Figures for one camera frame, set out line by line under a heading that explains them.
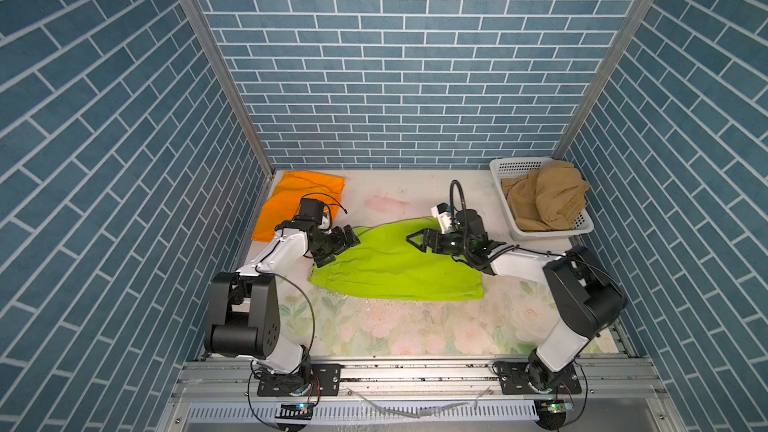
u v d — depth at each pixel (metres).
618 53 0.86
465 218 0.70
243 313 0.45
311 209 0.73
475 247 0.73
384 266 0.94
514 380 0.73
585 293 0.47
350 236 0.82
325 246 0.77
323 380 0.74
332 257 0.91
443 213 0.84
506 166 1.12
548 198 0.97
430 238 0.79
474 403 0.71
